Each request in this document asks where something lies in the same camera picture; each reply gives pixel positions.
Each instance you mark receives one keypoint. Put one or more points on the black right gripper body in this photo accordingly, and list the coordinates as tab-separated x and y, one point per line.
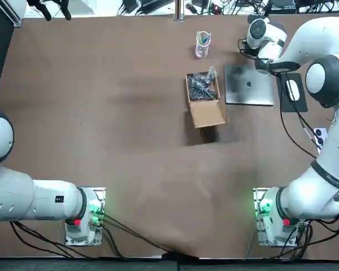
251	48

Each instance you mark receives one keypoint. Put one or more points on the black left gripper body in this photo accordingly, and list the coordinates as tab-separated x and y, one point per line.
45	2

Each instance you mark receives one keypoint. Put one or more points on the grey laptop computer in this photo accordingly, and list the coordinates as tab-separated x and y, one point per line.
248	84

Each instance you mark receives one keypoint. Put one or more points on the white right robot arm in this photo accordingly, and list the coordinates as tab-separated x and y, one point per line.
313	36

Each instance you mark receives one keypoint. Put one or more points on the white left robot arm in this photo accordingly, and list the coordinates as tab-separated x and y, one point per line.
45	203

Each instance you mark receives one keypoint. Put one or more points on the blue pen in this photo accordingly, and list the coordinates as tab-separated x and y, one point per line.
206	41

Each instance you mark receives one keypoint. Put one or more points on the pink plastic cup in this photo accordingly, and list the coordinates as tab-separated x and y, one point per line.
201	52

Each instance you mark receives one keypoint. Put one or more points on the green pen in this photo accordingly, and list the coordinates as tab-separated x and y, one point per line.
201	37

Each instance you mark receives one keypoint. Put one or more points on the power strip with red light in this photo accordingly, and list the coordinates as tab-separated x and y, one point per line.
217	9

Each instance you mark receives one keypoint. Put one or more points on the black electronics box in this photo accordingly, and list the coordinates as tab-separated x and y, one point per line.
284	5

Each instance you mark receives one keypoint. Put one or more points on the white computer mouse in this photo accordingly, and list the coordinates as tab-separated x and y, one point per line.
293	90

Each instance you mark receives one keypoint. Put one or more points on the bag of black parts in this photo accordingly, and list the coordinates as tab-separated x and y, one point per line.
200	87

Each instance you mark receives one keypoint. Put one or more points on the small black power adapter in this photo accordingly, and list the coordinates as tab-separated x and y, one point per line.
130	5

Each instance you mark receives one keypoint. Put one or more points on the black mouse pad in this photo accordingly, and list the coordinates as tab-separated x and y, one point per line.
288	107

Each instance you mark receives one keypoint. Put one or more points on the open cardboard box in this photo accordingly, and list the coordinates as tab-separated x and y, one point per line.
207	113

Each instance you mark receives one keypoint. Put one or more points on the flat black device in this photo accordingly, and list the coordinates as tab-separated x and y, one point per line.
155	2

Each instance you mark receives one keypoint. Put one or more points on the aluminium frame post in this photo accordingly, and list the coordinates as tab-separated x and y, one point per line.
15	12
178	9

